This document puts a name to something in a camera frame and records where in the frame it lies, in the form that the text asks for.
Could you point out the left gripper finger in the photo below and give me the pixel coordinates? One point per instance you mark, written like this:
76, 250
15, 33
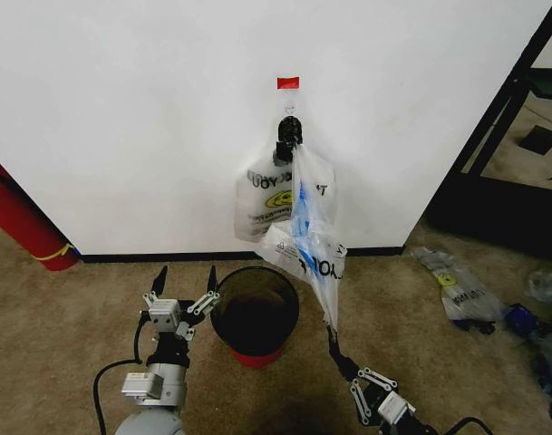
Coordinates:
212, 280
160, 278

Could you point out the crumpled bag pile blue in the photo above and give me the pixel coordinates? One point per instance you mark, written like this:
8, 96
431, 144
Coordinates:
545, 331

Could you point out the clear garbage bag blue print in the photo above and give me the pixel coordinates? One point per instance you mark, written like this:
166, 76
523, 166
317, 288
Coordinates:
318, 254

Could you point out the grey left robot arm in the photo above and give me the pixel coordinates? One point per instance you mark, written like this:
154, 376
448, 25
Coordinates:
167, 389

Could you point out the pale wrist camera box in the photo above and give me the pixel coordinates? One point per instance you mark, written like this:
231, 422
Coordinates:
164, 317
393, 408

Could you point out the red fire extinguisher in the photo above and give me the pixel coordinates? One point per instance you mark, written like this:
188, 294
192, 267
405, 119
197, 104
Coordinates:
22, 217

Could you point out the clear adhesive wall hook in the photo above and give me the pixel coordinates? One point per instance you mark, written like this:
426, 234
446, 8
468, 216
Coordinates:
289, 108

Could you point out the dark trash bin red base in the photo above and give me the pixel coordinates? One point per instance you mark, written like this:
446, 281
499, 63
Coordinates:
257, 317

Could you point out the black square floor plate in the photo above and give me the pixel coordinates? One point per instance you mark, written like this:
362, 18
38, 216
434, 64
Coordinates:
538, 139

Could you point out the black metal frame rack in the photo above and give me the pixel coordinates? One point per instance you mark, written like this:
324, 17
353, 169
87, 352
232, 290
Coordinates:
484, 136

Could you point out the crumpled printed plastic bag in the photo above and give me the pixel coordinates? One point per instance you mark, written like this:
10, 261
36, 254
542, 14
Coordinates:
461, 290

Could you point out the black wall hook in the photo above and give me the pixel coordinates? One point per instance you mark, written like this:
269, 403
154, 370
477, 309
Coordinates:
289, 129

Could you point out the white printed plastic bag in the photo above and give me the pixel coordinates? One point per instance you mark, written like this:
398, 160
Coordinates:
262, 199

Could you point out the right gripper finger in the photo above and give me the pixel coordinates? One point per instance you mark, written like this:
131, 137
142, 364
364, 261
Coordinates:
379, 379
360, 403

